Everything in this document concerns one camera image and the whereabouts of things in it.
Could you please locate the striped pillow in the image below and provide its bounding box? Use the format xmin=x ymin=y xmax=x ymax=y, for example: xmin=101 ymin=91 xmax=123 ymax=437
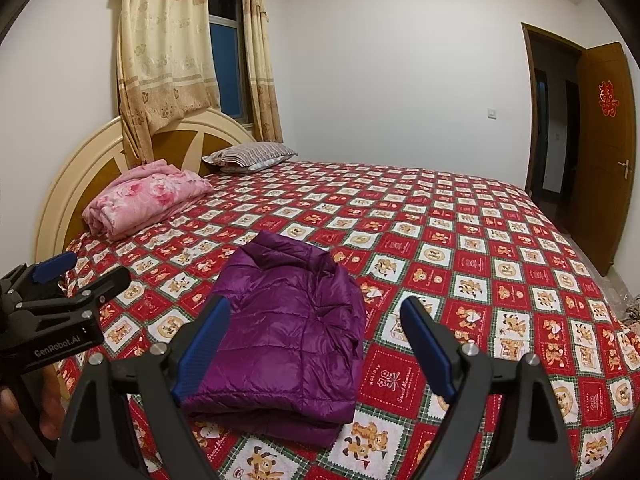
xmin=201 ymin=141 xmax=299 ymax=175

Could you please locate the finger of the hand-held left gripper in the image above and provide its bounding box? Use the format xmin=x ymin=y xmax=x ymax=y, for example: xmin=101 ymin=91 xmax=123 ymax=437
xmin=20 ymin=265 xmax=132 ymax=322
xmin=0 ymin=251 xmax=79 ymax=306

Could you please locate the window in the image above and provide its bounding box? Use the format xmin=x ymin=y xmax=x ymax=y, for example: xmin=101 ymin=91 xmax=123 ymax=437
xmin=206 ymin=0 xmax=256 ymax=126

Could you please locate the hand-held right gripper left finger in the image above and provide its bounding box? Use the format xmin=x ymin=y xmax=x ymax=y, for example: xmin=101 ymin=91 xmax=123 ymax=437
xmin=59 ymin=294 xmax=232 ymax=480

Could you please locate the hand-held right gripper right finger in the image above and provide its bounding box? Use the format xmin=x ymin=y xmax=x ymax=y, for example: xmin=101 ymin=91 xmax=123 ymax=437
xmin=400 ymin=296 xmax=576 ymax=480

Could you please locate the person's left hand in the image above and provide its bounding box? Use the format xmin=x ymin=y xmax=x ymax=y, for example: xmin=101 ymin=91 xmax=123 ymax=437
xmin=0 ymin=357 xmax=70 ymax=443

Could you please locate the brown wooden door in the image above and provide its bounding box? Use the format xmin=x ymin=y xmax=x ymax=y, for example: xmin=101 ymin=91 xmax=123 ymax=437
xmin=570 ymin=41 xmax=637 ymax=277

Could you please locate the pile of clothes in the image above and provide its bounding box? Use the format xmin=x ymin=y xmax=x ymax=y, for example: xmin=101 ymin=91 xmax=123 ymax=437
xmin=617 ymin=295 xmax=640 ymax=333

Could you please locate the narrow beige floral curtain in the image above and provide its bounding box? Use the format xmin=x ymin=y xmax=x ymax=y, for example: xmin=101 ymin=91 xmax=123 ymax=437
xmin=240 ymin=0 xmax=284 ymax=143

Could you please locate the pink floral folded blanket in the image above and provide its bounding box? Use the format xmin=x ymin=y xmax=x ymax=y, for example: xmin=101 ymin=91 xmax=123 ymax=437
xmin=81 ymin=158 xmax=215 ymax=242

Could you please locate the cream and wood headboard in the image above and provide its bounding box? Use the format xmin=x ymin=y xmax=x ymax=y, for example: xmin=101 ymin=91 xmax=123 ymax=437
xmin=36 ymin=109 xmax=257 ymax=261

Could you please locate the purple puffer jacket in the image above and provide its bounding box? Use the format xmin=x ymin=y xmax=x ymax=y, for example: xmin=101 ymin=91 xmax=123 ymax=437
xmin=179 ymin=230 xmax=368 ymax=448

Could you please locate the dark wooden door frame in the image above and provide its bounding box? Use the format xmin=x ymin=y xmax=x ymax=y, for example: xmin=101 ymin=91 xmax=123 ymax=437
xmin=520 ymin=21 xmax=586 ymax=233

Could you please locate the red checkered bear bedspread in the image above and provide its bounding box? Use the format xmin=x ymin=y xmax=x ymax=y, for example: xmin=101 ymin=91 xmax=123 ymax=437
xmin=60 ymin=159 xmax=633 ymax=480

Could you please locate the red paper door decoration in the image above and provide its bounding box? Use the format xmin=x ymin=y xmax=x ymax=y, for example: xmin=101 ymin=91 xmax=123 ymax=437
xmin=595 ymin=79 xmax=617 ymax=118

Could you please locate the wide beige floral curtain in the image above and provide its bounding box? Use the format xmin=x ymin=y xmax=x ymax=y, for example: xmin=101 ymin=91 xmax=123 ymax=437
xmin=116 ymin=0 xmax=222 ymax=166

